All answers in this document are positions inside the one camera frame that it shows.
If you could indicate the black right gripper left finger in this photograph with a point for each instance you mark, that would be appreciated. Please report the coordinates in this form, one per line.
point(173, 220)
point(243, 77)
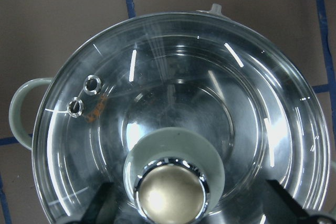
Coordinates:
point(102, 208)

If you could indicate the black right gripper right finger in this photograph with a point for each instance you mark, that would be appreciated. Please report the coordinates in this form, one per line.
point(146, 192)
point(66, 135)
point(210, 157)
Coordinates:
point(280, 207)

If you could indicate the glass pot lid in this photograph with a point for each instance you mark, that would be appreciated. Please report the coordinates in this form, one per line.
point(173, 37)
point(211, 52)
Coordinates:
point(181, 119)

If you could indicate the pale green electric pot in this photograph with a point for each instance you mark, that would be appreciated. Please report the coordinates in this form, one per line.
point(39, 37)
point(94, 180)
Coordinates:
point(18, 108)

